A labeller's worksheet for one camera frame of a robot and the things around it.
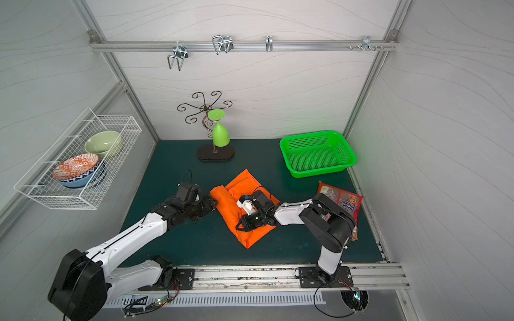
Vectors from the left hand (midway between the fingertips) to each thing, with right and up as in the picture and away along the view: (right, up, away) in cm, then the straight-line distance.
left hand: (215, 205), depth 84 cm
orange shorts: (+3, +1, +6) cm, 7 cm away
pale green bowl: (-39, +26, -11) cm, 48 cm away
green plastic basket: (+52, +22, +31) cm, 64 cm away
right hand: (+9, -10, +2) cm, 14 cm away
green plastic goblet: (+1, +30, +7) cm, 31 cm away
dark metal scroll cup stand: (-10, +23, +25) cm, 35 cm away
